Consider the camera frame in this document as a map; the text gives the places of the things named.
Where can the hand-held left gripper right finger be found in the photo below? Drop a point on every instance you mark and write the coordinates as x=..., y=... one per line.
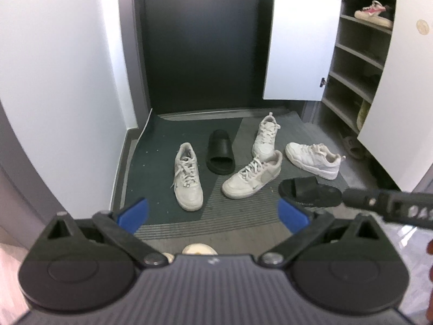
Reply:
x=292, y=215

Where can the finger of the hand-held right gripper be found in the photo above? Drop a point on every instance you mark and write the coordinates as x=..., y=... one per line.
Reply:
x=362, y=199

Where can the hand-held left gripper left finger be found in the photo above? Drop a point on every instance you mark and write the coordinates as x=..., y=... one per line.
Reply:
x=133, y=215

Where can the black slide sandal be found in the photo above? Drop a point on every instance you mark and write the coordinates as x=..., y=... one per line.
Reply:
x=304, y=189
x=220, y=145

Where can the cream clog with charms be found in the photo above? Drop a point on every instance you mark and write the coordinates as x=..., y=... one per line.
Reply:
x=199, y=249
x=168, y=258

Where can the white sneaker with beige swoosh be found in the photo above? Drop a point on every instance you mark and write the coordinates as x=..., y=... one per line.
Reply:
x=243, y=184
x=187, y=193

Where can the chunky white sneaker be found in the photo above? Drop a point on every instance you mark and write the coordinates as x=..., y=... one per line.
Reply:
x=311, y=159
x=265, y=138

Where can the tan sandal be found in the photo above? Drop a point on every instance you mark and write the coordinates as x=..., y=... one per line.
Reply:
x=351, y=145

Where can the two-tone grey door mat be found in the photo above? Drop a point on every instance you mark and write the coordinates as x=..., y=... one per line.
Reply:
x=152, y=149

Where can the pale green shoe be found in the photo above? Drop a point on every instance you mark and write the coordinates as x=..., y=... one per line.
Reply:
x=363, y=115

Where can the metal door hinge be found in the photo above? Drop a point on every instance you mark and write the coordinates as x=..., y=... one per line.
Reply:
x=323, y=82

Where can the plain white cabinet door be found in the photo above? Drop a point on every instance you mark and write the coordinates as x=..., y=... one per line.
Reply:
x=301, y=40

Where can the pink and white sneaker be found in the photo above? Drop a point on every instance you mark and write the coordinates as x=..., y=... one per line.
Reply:
x=372, y=15

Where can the dark entry door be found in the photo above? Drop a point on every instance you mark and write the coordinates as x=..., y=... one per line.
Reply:
x=203, y=40

